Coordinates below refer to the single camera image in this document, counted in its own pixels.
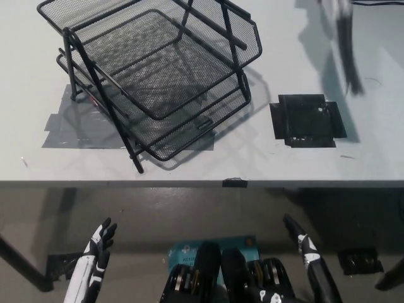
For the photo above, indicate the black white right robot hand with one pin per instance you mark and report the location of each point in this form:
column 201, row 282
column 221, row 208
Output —
column 311, row 252

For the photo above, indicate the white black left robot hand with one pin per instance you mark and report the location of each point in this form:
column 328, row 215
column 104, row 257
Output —
column 86, row 268

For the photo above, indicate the black mesh file tray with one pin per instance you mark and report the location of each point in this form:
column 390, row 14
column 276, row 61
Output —
column 249, row 44

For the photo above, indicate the black table leg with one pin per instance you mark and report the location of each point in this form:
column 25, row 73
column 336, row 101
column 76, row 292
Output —
column 25, row 268
column 391, row 279

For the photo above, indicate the teal router box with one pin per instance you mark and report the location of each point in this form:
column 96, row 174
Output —
column 189, row 249

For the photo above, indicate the grey tape patch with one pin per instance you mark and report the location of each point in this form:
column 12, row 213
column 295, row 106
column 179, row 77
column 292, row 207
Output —
column 69, row 132

